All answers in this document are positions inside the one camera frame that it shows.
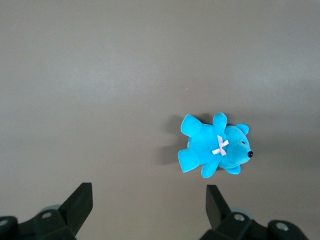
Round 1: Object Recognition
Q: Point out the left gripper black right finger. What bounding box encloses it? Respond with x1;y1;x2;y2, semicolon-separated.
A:
199;184;273;240

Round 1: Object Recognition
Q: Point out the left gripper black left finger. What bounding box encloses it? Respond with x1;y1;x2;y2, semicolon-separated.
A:
18;182;94;240

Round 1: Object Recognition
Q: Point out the blue plush teddy bear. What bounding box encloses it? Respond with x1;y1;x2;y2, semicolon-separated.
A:
177;112;255;180

